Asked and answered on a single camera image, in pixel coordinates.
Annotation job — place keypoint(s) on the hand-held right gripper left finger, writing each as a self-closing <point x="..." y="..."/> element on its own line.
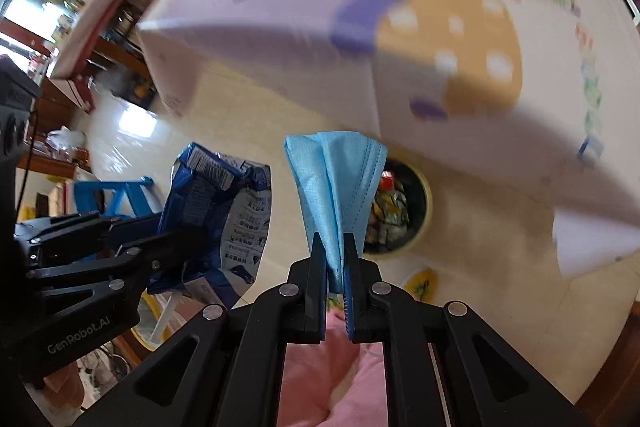
<point x="315" y="297"/>

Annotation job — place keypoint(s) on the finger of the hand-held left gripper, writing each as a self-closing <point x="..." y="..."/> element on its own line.
<point x="100" y="229"/>
<point x="150" y="257"/>

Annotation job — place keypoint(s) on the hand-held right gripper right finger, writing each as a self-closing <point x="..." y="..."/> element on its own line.
<point x="360" y="307"/>

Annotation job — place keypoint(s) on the blue white snack packet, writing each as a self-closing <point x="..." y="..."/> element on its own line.
<point x="210" y="207"/>

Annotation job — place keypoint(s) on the blue face mask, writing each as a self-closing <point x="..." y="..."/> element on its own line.
<point x="330" y="187"/>

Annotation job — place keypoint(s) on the dark bin with yellow rim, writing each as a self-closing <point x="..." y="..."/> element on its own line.
<point x="419" y="194"/>

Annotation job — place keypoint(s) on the person's left forearm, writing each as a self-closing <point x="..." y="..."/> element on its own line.
<point x="65" y="382"/>

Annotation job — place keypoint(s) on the blue plastic stool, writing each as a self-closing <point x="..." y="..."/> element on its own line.
<point x="120" y="197"/>

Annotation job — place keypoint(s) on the yellow right slipper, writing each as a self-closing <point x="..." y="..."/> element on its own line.
<point x="422" y="282"/>

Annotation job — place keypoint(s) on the person's left leg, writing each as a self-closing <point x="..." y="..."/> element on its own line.
<point x="305" y="377"/>

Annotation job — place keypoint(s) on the white plastic bag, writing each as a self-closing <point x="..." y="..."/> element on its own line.
<point x="65" y="139"/>

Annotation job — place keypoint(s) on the pile of discarded wrappers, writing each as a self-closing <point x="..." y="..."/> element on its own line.
<point x="392" y="212"/>

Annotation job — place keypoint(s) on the wooden dining table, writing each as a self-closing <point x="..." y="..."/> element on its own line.
<point x="107" y="14"/>

